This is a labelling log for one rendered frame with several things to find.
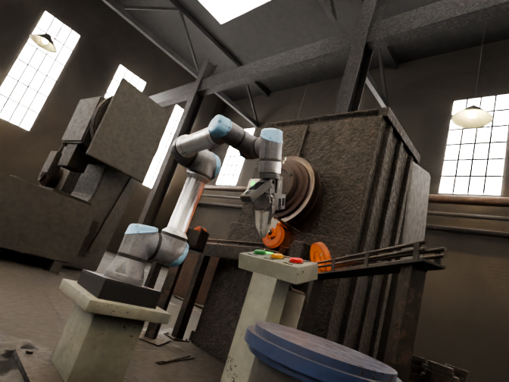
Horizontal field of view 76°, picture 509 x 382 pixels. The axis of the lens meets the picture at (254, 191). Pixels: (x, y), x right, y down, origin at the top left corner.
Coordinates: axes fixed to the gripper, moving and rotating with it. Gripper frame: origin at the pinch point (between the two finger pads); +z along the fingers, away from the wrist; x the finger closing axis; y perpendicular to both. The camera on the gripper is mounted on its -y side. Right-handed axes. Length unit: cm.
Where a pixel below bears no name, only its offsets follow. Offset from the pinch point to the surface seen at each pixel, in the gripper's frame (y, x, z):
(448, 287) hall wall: 672, 98, 150
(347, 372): -30, -49, 15
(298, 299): 9.9, -9.4, 21.3
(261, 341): -36, -34, 14
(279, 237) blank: 75, 53, 12
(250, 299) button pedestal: -8.5, -4.8, 18.8
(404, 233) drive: 164, 11, 8
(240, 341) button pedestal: -12.6, -5.9, 30.2
